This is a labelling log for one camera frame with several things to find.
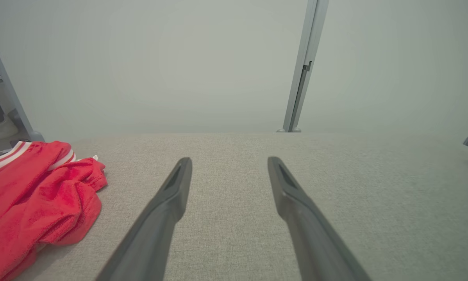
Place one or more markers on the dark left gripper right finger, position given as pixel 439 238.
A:
pixel 316 242

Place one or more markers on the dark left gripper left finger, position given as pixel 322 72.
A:
pixel 152 234

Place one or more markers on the red garment striped white trim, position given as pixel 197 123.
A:
pixel 31 210

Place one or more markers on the grey double partition post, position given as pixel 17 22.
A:
pixel 302 78

